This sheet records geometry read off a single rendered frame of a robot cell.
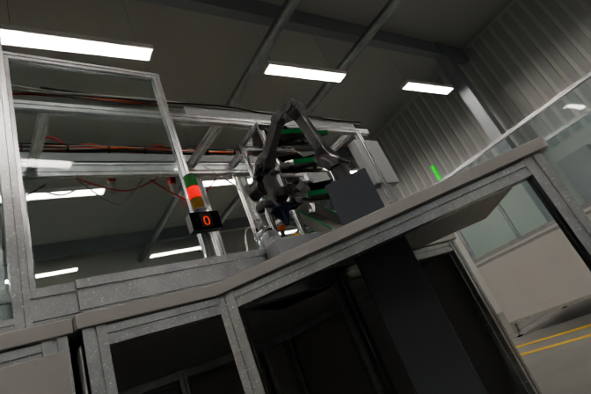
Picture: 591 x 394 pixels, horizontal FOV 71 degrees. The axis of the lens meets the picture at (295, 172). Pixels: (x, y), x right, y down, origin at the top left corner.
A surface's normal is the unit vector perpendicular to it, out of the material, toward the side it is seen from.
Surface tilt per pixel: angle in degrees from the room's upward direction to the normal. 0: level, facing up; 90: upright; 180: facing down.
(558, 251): 90
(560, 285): 90
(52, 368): 90
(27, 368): 90
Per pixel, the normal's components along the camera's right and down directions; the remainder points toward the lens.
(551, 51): -0.79, 0.05
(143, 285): 0.54, -0.54
